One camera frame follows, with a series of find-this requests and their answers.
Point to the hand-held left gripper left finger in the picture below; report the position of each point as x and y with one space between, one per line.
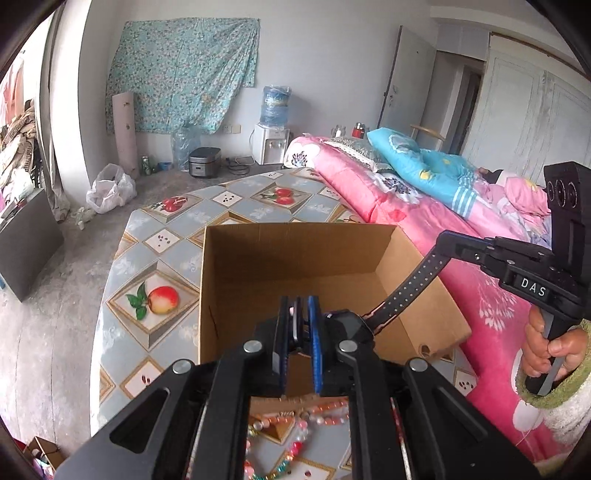
277 341

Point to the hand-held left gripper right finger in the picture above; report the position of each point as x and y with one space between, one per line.
316 341

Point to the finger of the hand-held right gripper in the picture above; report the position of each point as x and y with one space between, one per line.
496 270
461 242

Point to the black wrist watch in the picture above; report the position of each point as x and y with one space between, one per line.
406 290

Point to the brown cardboard box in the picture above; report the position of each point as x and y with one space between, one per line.
277 258

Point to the person's right forearm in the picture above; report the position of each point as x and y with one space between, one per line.
568 415

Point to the person's right hand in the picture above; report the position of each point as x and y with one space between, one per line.
535 355

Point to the pink floral quilt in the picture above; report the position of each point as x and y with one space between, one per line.
461 323

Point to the blue cartoon pillow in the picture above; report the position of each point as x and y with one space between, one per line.
429 170

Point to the pink garment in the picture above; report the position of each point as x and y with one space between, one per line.
526 196

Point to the wooden chair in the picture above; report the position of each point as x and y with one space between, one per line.
427 131

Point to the sequin pillow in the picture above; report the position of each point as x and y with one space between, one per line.
360 152

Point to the white wardrobe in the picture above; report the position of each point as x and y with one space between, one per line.
521 106

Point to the red cup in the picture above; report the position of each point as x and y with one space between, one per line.
358 131

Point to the glass jars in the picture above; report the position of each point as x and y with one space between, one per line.
339 131

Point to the grey door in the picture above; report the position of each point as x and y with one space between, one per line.
408 83

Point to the grey rice cooker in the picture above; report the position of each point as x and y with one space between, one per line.
205 162

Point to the white water dispenser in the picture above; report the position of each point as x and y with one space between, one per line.
270 145

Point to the clear empty water jug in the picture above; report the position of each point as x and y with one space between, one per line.
186 147

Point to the green can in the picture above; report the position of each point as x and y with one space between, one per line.
146 166

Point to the white plastic bag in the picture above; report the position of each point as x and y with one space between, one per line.
111 189

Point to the blue water bottle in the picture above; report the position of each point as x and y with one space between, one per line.
276 106

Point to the pale rolled mat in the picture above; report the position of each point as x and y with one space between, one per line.
125 134

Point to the small cardboard box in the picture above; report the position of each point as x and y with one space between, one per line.
44 454

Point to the dark grey cabinet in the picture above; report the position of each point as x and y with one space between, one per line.
27 244

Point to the grey curtain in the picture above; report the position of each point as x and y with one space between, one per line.
53 138

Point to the pile of clothes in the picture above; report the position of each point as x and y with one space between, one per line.
18 147

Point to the white wall socket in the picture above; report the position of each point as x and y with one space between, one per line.
232 129

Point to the turquoise floral wall cloth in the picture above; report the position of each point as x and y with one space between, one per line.
184 69

